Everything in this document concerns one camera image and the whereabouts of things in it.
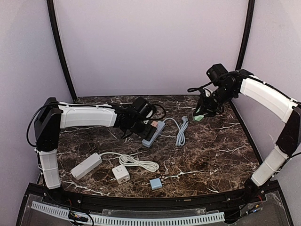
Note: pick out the black frame post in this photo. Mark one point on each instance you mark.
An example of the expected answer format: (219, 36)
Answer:
(242, 47)
(59, 48)

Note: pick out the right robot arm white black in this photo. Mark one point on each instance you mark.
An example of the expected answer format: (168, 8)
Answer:
(229, 86)

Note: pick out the white slotted cable duct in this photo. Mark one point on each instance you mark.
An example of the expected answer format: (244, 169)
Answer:
(128, 218)

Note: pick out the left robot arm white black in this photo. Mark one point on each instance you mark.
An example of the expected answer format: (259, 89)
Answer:
(53, 116)

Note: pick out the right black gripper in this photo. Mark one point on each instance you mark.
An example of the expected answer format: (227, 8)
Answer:
(205, 108)

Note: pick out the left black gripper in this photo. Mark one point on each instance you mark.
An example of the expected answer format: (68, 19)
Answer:
(146, 132)

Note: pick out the left black frame post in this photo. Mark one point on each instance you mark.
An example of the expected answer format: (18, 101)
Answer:
(59, 48)

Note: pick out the pink plug adapter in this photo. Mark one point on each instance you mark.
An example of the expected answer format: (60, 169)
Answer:
(154, 124)

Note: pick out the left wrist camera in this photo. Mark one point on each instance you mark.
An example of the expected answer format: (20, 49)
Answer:
(143, 107)

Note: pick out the black front frame rail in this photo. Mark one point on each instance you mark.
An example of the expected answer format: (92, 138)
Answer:
(222, 201)

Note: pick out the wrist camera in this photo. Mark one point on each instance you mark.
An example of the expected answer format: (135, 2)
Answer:
(216, 73)
(143, 107)

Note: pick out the blue-grey power strip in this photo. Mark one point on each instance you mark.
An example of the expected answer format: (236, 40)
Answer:
(160, 127)

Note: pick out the white cube socket adapter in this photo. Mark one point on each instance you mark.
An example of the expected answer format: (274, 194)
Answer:
(121, 174)

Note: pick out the white power strip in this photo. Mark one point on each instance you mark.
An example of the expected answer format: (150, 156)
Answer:
(86, 166)

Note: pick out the blue plug adapter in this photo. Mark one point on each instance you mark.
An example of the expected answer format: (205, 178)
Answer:
(155, 184)

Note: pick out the green plug adapter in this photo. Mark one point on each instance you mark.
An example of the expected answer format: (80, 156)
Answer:
(198, 117)

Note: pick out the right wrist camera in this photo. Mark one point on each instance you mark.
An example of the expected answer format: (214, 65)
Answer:
(216, 73)

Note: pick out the right black frame post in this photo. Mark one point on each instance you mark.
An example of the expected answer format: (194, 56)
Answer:
(242, 47)

